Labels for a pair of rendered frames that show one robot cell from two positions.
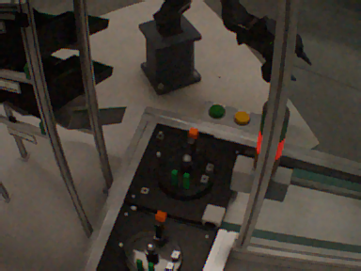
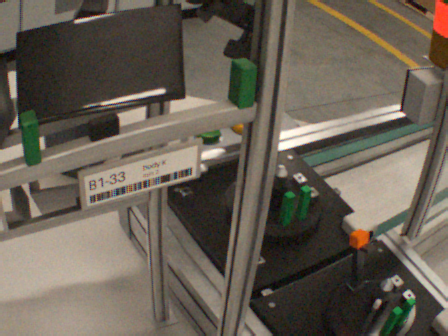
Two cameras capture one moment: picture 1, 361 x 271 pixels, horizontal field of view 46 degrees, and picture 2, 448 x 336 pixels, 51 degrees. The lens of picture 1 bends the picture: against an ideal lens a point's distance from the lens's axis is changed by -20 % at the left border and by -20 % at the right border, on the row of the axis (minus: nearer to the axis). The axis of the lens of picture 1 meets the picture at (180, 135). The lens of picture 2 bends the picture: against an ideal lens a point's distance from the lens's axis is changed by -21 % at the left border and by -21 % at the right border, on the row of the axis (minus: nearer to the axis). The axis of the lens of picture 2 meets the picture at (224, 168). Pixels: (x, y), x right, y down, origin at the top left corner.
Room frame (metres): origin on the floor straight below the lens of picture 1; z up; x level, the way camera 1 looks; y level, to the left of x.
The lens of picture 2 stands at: (0.36, 0.52, 1.50)
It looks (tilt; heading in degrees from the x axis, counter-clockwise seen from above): 36 degrees down; 308
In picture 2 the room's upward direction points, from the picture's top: 6 degrees clockwise
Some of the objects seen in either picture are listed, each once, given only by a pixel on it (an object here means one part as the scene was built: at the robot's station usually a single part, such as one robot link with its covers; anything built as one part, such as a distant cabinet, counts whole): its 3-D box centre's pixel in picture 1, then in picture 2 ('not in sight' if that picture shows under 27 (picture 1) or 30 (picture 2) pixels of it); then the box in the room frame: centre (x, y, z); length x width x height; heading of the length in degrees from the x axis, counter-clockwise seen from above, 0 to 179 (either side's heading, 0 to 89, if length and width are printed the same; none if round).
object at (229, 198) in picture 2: (186, 172); (274, 207); (0.68, -0.01, 0.98); 0.14 x 0.14 x 0.02
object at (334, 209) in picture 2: (186, 176); (272, 217); (0.68, -0.01, 0.96); 0.24 x 0.24 x 0.02; 71
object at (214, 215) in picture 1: (212, 216); (358, 229); (0.56, -0.07, 0.97); 0.05 x 0.05 x 0.04; 71
